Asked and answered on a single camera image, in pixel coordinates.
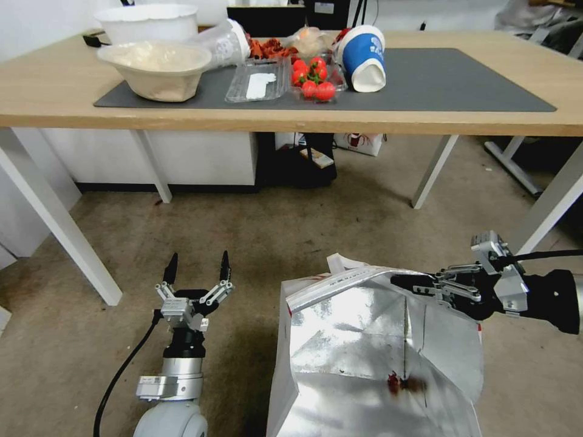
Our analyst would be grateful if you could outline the wooden table with white legs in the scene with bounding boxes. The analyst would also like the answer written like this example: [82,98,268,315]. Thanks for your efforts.
[0,30,583,307]

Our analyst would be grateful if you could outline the white bag with red print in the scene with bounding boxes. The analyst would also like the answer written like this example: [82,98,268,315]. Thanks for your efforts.
[333,132,389,158]

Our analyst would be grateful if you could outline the beige paper bowl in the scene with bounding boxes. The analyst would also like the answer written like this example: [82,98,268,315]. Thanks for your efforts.
[96,39,214,104]

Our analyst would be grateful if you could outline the dark grey desk mat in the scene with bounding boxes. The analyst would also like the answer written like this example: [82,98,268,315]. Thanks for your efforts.
[92,47,558,113]

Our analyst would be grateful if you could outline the black monitor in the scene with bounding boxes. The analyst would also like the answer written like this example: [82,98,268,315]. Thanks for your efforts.
[225,5,307,39]

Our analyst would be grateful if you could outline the clear bag with bread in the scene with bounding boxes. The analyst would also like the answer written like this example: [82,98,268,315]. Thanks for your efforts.
[281,25,339,59]

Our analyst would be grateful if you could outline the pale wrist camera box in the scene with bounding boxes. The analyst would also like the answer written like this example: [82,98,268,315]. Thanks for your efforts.
[470,231,532,316]
[160,296,211,332]

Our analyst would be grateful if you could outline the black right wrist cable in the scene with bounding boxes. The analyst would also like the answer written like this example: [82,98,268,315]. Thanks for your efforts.
[495,248,583,266]

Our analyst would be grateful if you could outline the white paper scrap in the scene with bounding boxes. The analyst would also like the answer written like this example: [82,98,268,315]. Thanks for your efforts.
[245,72,278,101]

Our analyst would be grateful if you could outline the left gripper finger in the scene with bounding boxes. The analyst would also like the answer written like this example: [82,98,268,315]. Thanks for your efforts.
[154,252,180,302]
[199,250,236,307]

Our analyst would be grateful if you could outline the black box under table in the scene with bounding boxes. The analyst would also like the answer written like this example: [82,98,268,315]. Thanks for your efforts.
[256,132,339,190]

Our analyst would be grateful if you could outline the clear plastic cup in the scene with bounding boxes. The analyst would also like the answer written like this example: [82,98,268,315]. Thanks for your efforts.
[190,18,252,72]

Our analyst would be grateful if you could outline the clear plastic tray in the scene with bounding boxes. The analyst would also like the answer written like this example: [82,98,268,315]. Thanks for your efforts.
[223,58,293,104]

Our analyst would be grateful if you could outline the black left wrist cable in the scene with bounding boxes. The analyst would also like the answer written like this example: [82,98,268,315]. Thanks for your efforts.
[92,313,161,437]

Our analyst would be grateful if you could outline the silver insulated food delivery bag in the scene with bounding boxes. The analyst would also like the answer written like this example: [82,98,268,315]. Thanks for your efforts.
[265,252,486,437]

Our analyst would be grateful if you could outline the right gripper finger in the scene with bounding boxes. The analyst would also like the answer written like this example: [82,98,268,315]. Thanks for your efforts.
[411,279,483,305]
[390,262,485,285]

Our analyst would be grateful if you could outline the white desk frame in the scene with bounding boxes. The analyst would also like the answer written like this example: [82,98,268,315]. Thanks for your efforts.
[484,135,548,197]

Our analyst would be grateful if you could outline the red orange food scraps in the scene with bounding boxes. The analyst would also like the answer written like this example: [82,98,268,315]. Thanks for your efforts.
[247,36,293,61]

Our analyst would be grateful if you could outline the small printed box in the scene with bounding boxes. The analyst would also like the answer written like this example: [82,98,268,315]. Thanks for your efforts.
[298,145,334,169]

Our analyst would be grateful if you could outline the blue and white paper cup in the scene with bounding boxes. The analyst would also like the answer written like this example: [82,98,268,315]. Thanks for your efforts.
[335,24,389,93]

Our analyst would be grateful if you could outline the large white plastic tub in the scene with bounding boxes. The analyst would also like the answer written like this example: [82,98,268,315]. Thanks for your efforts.
[92,4,199,47]

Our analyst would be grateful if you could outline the white cabinet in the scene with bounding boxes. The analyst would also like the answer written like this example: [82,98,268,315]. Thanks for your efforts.
[41,129,259,188]

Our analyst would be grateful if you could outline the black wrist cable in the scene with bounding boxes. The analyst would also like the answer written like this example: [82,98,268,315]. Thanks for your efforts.
[92,313,161,437]
[495,248,583,266]

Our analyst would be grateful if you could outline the clear plastic strawberry box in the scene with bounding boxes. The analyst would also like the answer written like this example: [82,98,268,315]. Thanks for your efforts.
[290,53,350,104]

